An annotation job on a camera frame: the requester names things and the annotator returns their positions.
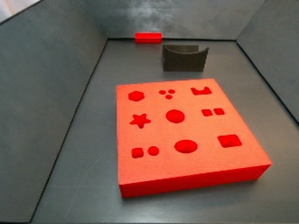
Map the red star-shaped peg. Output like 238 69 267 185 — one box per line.
135 32 163 44

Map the dark grey curved fixture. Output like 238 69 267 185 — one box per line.
163 45 210 72

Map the red shape-hole insertion block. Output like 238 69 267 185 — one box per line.
117 79 273 198

